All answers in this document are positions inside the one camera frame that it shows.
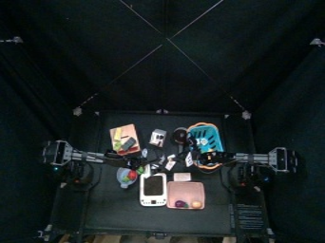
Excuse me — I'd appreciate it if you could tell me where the teal basket with orange rim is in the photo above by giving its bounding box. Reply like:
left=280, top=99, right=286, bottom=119
left=186, top=121, right=226, bottom=172

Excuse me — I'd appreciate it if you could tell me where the black toy frying pan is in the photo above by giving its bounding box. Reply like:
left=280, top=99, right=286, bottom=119
left=169, top=126, right=190, bottom=154

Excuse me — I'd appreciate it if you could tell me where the dark grey toy block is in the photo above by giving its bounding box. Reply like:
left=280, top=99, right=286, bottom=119
left=119, top=136, right=137, bottom=152

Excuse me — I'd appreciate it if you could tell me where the white pink card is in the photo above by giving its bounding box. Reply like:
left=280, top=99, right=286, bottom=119
left=172, top=172, right=192, bottom=182

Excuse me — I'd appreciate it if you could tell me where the small grey white box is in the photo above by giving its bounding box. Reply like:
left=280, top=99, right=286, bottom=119
left=148, top=128, right=167, bottom=148

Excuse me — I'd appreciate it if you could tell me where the yellow toy food slice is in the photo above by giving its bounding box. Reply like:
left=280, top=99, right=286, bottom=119
left=112, top=127, right=124, bottom=144

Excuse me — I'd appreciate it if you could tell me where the white toy tablet black screen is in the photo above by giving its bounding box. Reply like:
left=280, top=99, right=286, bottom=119
left=137, top=172, right=169, bottom=208

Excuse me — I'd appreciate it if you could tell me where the pink square tray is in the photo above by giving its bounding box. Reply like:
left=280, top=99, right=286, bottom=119
left=164, top=180, right=207, bottom=211

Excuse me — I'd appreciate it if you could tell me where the purple toy eggplant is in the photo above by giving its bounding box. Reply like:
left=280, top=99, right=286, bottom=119
left=173, top=199, right=190, bottom=209

